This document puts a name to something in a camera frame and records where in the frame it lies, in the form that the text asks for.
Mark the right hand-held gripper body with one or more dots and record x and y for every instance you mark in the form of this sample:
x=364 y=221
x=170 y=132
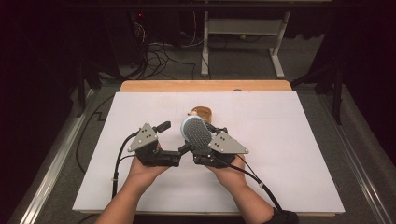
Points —
x=227 y=144

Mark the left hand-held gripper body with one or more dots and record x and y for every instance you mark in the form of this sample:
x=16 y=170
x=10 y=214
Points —
x=144 y=138

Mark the aluminium rail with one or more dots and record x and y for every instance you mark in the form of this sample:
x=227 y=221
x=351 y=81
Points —
x=49 y=180
x=358 y=161

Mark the wooden table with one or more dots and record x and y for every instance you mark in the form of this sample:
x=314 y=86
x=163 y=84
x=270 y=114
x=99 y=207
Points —
x=202 y=85

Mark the dark computer tower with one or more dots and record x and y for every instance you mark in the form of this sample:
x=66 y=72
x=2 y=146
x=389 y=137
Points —
x=137 y=37

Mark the wooden bowl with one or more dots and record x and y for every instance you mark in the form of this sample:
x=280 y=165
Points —
x=204 y=111

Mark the black cloth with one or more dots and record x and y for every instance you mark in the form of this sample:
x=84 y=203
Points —
x=283 y=217

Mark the small yellow green ball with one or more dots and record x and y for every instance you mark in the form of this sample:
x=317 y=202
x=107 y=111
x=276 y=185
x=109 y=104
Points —
x=243 y=36

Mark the person's right hand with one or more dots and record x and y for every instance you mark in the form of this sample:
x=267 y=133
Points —
x=232 y=175

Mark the person's left hand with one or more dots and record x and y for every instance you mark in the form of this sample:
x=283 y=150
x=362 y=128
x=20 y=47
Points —
x=143 y=174

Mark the black metal stand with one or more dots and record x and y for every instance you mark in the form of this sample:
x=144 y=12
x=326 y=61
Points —
x=337 y=93

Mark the white sheet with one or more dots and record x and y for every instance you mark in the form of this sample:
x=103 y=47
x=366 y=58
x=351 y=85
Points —
x=280 y=155

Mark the white metal stand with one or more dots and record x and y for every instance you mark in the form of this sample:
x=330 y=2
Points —
x=243 y=26

